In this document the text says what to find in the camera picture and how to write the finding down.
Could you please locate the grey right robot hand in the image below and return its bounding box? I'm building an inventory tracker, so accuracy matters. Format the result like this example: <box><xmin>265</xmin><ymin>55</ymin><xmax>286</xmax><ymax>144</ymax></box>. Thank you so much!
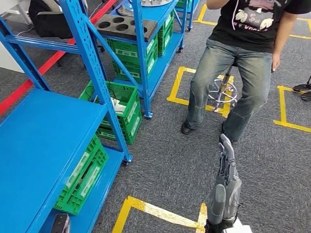
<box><xmin>207</xmin><ymin>133</ymin><xmax>243</xmax><ymax>226</ymax></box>

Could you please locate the blue metal shelf rack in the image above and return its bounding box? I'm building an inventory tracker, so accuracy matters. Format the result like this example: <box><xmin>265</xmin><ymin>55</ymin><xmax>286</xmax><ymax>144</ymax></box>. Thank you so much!
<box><xmin>0</xmin><ymin>0</ymin><xmax>134</xmax><ymax>233</ymax></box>
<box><xmin>93</xmin><ymin>0</ymin><xmax>189</xmax><ymax>120</ymax></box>

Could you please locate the dark grey round part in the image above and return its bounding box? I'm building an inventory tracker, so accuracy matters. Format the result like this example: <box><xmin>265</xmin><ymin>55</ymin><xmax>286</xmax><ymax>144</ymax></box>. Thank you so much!
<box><xmin>116</xmin><ymin>3</ymin><xmax>134</xmax><ymax>17</ymax></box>

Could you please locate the yellow floor tape outline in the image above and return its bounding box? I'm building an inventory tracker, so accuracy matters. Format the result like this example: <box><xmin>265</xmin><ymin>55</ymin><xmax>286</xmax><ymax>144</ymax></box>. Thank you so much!
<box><xmin>273</xmin><ymin>85</ymin><xmax>311</xmax><ymax>134</ymax></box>
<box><xmin>112</xmin><ymin>195</ymin><xmax>208</xmax><ymax>233</ymax></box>

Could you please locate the chrome stool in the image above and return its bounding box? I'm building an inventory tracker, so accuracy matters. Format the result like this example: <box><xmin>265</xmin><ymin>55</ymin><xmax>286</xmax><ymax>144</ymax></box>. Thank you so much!
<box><xmin>208</xmin><ymin>63</ymin><xmax>239</xmax><ymax>113</ymax></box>

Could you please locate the green plastic crate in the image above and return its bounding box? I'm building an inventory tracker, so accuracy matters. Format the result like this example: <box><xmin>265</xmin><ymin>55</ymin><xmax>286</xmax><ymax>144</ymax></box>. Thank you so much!
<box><xmin>79</xmin><ymin>80</ymin><xmax>143</xmax><ymax>146</ymax></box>
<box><xmin>53</xmin><ymin>134</ymin><xmax>109</xmax><ymax>216</ymax></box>
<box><xmin>111</xmin><ymin>54</ymin><xmax>159</xmax><ymax>85</ymax></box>
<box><xmin>106</xmin><ymin>33</ymin><xmax>159</xmax><ymax>67</ymax></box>
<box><xmin>157</xmin><ymin>10</ymin><xmax>174</xmax><ymax>58</ymax></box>
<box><xmin>175</xmin><ymin>0</ymin><xmax>193</xmax><ymax>9</ymax></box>

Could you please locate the black humanoid robot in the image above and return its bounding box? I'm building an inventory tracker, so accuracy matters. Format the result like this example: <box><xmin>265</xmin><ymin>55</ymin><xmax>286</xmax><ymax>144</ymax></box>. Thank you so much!
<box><xmin>292</xmin><ymin>75</ymin><xmax>311</xmax><ymax>102</ymax></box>

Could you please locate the white item in crate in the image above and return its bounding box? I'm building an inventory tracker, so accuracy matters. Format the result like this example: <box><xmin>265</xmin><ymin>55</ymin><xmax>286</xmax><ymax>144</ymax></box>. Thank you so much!
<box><xmin>109</xmin><ymin>97</ymin><xmax>128</xmax><ymax>116</ymax></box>

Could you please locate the person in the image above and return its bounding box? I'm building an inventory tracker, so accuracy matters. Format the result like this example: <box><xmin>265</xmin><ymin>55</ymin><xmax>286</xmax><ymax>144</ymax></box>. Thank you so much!
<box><xmin>180</xmin><ymin>0</ymin><xmax>311</xmax><ymax>143</ymax></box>

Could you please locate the black foam tray with holes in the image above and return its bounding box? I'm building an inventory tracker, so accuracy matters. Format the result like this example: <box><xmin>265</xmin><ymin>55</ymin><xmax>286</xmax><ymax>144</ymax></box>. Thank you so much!
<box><xmin>94</xmin><ymin>13</ymin><xmax>159</xmax><ymax>43</ymax></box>

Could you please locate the silver wheel hubcap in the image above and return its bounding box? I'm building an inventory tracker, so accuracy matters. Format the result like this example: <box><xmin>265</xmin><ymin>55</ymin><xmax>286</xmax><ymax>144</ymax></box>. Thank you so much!
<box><xmin>140</xmin><ymin>0</ymin><xmax>174</xmax><ymax>8</ymax></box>

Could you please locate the red barrier belt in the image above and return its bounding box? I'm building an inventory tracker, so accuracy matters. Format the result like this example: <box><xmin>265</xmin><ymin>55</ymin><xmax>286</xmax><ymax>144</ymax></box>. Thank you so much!
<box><xmin>0</xmin><ymin>0</ymin><xmax>118</xmax><ymax>116</ymax></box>

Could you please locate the white desk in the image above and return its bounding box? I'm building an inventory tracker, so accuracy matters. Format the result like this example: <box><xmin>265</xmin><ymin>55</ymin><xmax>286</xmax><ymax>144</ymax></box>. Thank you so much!
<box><xmin>0</xmin><ymin>0</ymin><xmax>34</xmax><ymax>74</ymax></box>

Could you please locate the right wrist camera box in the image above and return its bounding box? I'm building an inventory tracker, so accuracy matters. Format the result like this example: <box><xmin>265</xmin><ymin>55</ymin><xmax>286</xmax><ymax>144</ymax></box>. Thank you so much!
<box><xmin>221</xmin><ymin>224</ymin><xmax>253</xmax><ymax>233</ymax></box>

